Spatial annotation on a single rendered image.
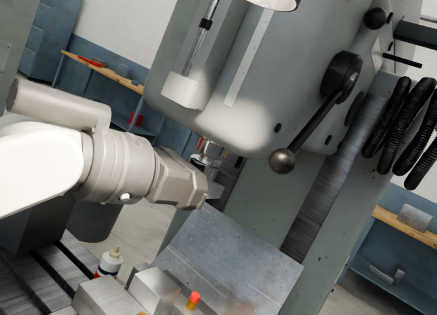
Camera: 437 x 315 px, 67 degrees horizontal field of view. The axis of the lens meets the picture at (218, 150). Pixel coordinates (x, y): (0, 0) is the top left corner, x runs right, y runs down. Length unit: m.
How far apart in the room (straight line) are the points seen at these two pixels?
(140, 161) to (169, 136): 5.39
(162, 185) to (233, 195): 0.49
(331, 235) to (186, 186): 0.47
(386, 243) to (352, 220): 3.90
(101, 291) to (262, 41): 0.42
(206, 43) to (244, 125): 0.10
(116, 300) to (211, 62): 0.37
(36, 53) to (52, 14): 0.83
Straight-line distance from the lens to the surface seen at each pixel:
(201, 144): 0.47
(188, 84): 0.37
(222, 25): 0.37
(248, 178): 0.87
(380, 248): 4.72
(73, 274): 0.77
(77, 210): 2.54
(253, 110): 0.37
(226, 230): 0.89
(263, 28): 0.39
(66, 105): 0.37
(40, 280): 0.74
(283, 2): 0.29
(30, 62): 7.76
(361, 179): 0.80
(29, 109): 0.37
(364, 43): 0.56
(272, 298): 0.85
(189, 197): 0.43
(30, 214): 0.74
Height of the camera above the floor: 1.37
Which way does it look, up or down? 10 degrees down
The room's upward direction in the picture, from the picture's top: 24 degrees clockwise
